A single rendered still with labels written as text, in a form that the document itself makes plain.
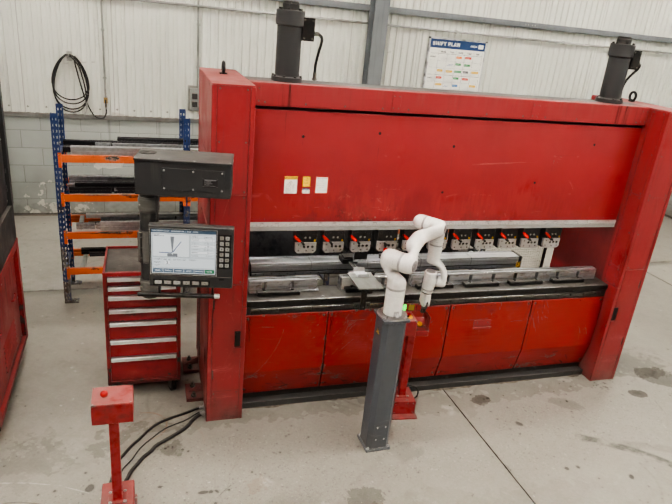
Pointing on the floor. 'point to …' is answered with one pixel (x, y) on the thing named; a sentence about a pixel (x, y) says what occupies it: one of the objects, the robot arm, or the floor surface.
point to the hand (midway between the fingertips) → (423, 310)
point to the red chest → (138, 324)
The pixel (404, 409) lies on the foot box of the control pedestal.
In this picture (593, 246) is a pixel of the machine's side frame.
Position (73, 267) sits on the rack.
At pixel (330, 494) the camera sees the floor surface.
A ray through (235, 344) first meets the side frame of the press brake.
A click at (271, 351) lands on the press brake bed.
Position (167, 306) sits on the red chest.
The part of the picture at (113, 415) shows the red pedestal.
